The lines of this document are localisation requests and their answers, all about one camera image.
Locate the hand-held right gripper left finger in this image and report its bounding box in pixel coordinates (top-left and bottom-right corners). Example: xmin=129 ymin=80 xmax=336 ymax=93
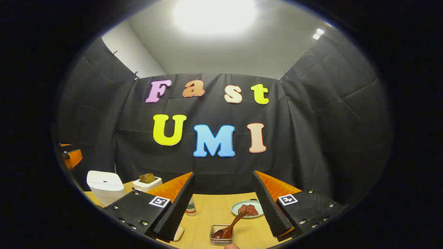
xmin=103 ymin=172 xmax=195 ymax=242

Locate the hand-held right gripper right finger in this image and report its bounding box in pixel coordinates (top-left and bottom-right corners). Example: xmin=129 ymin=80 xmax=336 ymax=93
xmin=252 ymin=170 xmax=346 ymax=239

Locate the white rice cooker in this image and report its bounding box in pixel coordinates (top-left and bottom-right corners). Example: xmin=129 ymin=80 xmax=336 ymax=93
xmin=87 ymin=170 xmax=126 ymax=207

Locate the brown wooden spoon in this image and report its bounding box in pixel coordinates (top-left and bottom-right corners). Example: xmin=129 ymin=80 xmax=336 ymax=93
xmin=213 ymin=210 xmax=249 ymax=240

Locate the metal wire chopstick holder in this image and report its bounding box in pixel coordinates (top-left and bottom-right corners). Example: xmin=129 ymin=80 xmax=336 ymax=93
xmin=210 ymin=225 xmax=234 ymax=245

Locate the pale green plate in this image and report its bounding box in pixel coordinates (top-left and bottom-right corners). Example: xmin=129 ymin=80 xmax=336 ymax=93
xmin=231 ymin=200 xmax=264 ymax=219

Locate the white toaster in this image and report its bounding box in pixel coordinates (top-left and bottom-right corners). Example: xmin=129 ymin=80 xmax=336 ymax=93
xmin=133 ymin=176 xmax=162 ymax=193

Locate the black backdrop cloth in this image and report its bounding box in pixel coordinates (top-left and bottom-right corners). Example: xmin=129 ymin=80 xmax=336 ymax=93
xmin=52 ymin=33 xmax=393 ymax=208

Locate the large ceiling light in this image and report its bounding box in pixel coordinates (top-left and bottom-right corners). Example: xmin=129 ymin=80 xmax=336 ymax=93
xmin=173 ymin=0 xmax=256 ymax=34

